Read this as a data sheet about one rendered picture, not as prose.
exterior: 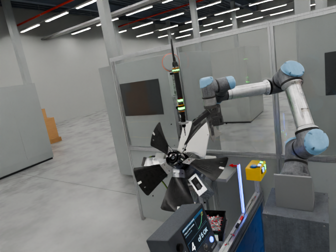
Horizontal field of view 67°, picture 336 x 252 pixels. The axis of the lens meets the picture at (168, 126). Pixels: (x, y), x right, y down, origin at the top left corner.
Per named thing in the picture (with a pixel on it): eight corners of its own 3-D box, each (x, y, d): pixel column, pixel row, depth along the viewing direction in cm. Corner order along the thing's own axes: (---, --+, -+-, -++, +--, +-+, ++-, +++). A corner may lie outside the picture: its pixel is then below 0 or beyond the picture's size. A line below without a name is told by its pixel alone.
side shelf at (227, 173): (201, 167, 252) (200, 164, 252) (236, 171, 232) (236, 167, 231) (189, 177, 233) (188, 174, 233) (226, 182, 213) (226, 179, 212)
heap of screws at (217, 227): (202, 219, 169) (201, 214, 168) (224, 220, 164) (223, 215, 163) (196, 237, 151) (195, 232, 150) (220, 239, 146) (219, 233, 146)
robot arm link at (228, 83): (226, 83, 149) (209, 87, 147) (232, 72, 139) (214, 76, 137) (231, 94, 146) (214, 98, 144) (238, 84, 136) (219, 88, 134)
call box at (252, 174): (252, 172, 191) (251, 159, 189) (266, 174, 186) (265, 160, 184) (246, 181, 179) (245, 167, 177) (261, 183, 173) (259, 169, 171)
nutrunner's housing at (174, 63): (181, 126, 172) (170, 57, 162) (186, 125, 172) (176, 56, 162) (181, 128, 168) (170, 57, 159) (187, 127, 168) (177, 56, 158)
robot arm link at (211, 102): (203, 100, 136) (200, 98, 144) (205, 108, 137) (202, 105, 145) (217, 97, 136) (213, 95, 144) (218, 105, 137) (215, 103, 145)
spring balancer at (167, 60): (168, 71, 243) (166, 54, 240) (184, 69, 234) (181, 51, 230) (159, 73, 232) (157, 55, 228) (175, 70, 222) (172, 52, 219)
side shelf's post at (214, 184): (221, 250, 253) (211, 173, 235) (225, 251, 250) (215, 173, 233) (220, 253, 249) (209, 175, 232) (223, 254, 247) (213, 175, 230)
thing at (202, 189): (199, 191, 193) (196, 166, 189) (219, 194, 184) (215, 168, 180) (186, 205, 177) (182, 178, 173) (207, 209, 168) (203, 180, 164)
